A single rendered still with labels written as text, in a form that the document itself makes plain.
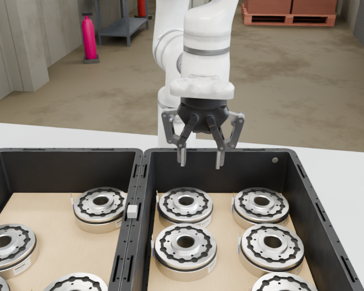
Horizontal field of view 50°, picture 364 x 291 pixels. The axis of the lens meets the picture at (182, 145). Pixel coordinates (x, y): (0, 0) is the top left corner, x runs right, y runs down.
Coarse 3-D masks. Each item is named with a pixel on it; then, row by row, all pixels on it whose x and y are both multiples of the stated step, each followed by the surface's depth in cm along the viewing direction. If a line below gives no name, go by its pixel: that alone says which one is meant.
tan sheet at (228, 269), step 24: (216, 216) 75; (288, 216) 75; (216, 240) 69; (240, 240) 69; (216, 264) 64; (240, 264) 64; (168, 288) 60; (192, 288) 60; (216, 288) 60; (240, 288) 60
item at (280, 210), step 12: (240, 192) 76; (252, 192) 76; (264, 192) 77; (276, 192) 76; (240, 204) 73; (276, 204) 73; (288, 204) 73; (252, 216) 70; (264, 216) 70; (276, 216) 70
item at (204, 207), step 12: (168, 192) 76; (180, 192) 76; (192, 192) 77; (204, 192) 76; (168, 204) 73; (204, 204) 73; (168, 216) 70; (180, 216) 70; (192, 216) 70; (204, 216) 70
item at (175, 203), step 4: (176, 196) 74; (180, 196) 74; (184, 196) 75; (188, 196) 75; (192, 196) 74; (176, 200) 73; (192, 200) 74; (196, 200) 73; (176, 204) 72; (180, 204) 72; (192, 204) 72; (196, 204) 72; (180, 208) 72; (184, 208) 71; (188, 208) 71; (192, 208) 72
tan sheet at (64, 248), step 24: (0, 216) 75; (24, 216) 75; (48, 216) 75; (72, 216) 75; (48, 240) 69; (72, 240) 69; (96, 240) 69; (48, 264) 64; (72, 264) 64; (96, 264) 64; (24, 288) 60
